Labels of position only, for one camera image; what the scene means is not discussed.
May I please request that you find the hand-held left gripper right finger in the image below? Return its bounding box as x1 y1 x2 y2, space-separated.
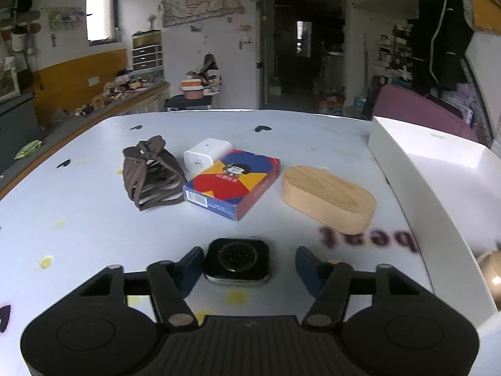
294 246 425 330

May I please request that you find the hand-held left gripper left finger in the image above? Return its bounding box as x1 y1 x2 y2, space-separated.
78 246 204 330

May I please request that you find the black smartwatch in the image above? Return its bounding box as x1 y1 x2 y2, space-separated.
202 237 272 287

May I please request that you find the oval wooden box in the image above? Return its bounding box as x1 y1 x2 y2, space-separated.
282 165 377 236

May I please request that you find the white charger cube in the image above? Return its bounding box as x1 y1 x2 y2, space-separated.
183 138 232 181

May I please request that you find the white cardboard box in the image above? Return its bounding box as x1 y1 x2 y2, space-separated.
368 115 501 337

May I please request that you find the beige earbuds case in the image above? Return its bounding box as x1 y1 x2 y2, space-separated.
475 251 501 310

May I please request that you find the colourful card box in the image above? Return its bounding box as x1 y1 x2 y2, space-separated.
183 149 281 221

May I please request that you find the brown hair claw clip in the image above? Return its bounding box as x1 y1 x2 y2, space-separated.
122 135 186 212

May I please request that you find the small black table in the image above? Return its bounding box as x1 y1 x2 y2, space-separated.
164 96 220 112

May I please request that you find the colourful floor box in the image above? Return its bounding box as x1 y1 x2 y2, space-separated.
318 94 345 114

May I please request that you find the cream counter cabinet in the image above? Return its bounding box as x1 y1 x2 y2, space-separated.
0 82 171 200

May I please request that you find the pink pot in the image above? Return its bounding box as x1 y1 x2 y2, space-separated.
181 79 204 100

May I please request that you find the pile of counter clutter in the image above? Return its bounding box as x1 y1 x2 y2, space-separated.
78 70 157 116

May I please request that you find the pink chair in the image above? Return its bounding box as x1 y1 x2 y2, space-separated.
372 84 479 144

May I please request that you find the green wipes packet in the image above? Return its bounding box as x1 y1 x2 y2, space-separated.
14 140 43 160

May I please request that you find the plastic drawer unit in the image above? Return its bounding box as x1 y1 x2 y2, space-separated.
132 45 163 69

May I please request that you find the grey storage box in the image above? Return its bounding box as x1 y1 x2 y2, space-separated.
0 94 40 173

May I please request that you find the glass fish tank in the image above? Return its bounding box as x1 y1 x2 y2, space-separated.
132 30 162 48

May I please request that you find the printed tote bag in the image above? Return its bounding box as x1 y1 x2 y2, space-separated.
0 57 20 100

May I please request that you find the window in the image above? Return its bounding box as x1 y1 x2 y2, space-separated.
86 0 120 45

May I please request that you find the black jacket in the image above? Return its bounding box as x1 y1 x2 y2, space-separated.
411 0 474 91

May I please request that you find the beige patterned wall hanging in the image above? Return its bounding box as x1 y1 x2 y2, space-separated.
162 0 245 28

